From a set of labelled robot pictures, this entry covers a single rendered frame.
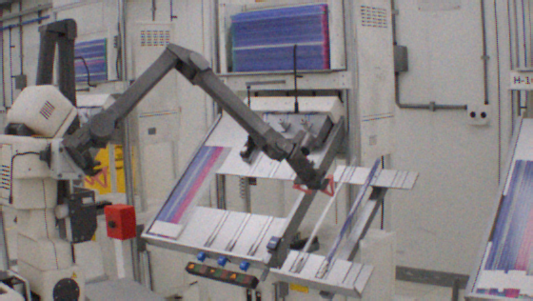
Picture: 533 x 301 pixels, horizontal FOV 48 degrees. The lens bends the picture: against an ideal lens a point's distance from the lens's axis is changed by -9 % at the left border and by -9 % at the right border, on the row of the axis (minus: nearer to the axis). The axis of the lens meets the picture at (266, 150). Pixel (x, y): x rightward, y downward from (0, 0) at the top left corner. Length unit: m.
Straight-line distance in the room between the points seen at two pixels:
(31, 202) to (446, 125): 2.71
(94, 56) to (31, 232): 1.83
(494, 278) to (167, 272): 2.46
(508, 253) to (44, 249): 1.43
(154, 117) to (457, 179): 1.86
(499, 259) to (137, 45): 2.47
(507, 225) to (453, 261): 2.13
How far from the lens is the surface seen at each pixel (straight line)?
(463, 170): 4.00
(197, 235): 2.60
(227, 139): 2.91
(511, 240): 2.00
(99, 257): 3.67
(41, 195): 2.04
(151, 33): 3.80
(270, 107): 2.78
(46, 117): 2.01
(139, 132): 3.72
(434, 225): 4.15
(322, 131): 2.58
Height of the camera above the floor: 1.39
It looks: 7 degrees down
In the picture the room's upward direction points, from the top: 2 degrees counter-clockwise
